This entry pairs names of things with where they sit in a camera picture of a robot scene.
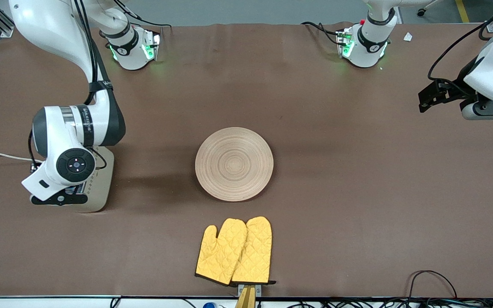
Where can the round wooden plate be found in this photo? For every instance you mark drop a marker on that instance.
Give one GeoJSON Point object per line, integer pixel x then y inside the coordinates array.
{"type": "Point", "coordinates": [234, 164]}

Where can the yellow quilted oven mitt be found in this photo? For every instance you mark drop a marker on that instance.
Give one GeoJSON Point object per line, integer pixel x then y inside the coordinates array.
{"type": "Point", "coordinates": [255, 252]}
{"type": "Point", "coordinates": [218, 252]}

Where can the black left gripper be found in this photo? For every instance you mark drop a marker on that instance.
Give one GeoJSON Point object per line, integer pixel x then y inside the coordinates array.
{"type": "Point", "coordinates": [461, 83]}

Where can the small white paper scrap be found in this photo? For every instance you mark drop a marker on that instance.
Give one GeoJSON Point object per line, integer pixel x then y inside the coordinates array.
{"type": "Point", "coordinates": [408, 37]}

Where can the metal bracket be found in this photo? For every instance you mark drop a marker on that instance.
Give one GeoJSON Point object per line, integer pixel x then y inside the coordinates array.
{"type": "Point", "coordinates": [257, 290]}

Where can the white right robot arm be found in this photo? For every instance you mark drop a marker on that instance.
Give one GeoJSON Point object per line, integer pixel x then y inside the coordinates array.
{"type": "Point", "coordinates": [58, 30]}

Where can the small blue object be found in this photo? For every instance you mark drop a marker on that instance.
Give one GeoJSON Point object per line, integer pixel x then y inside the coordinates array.
{"type": "Point", "coordinates": [209, 305]}

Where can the black caster wheel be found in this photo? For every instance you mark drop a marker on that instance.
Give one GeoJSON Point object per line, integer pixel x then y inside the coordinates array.
{"type": "Point", "coordinates": [421, 12]}

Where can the cream and chrome toaster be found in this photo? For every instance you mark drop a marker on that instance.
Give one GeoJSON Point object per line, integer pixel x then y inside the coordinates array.
{"type": "Point", "coordinates": [101, 188]}

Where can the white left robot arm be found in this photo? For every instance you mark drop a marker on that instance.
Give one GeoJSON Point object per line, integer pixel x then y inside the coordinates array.
{"type": "Point", "coordinates": [368, 47]}

